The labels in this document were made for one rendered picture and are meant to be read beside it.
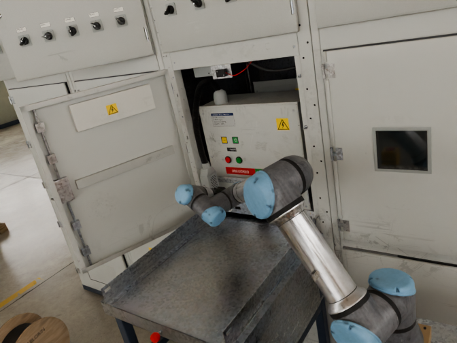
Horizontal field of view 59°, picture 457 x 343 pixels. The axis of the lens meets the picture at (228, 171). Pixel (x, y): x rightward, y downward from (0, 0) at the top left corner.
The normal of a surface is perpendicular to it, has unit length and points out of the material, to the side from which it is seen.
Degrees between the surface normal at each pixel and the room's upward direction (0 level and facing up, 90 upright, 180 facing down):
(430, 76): 90
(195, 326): 0
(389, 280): 6
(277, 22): 90
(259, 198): 85
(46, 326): 90
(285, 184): 53
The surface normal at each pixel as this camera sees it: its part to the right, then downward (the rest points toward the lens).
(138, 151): 0.56, 0.20
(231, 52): -0.54, 0.40
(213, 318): -0.18, -0.92
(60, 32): 0.01, 0.36
